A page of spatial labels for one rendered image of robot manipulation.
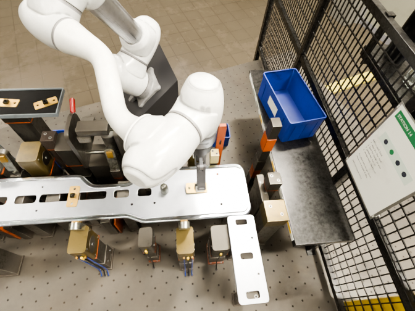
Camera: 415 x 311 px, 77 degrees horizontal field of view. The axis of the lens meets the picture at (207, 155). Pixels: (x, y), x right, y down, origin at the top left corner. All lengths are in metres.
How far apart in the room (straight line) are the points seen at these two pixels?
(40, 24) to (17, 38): 3.00
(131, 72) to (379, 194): 1.19
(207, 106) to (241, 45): 2.88
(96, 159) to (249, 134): 0.87
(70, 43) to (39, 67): 2.55
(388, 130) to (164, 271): 0.99
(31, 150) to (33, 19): 0.48
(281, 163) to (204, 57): 2.26
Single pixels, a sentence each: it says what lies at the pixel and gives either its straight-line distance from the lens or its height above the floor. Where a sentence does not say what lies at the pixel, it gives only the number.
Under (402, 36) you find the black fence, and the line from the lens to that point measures 0.93.
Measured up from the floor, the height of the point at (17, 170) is 1.01.
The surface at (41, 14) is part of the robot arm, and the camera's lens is 0.94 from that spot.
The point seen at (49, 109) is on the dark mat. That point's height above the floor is 1.16.
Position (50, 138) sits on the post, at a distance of 1.16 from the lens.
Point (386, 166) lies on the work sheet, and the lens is 0.93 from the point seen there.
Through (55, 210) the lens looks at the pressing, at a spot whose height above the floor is 1.00.
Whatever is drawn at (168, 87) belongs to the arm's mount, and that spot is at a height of 0.93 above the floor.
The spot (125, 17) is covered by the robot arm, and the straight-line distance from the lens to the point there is 1.23.
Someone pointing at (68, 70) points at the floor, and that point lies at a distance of 3.25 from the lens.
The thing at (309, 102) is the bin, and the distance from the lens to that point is 1.25.
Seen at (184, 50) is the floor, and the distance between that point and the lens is 3.29.
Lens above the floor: 1.94
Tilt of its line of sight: 58 degrees down
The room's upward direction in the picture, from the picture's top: 6 degrees clockwise
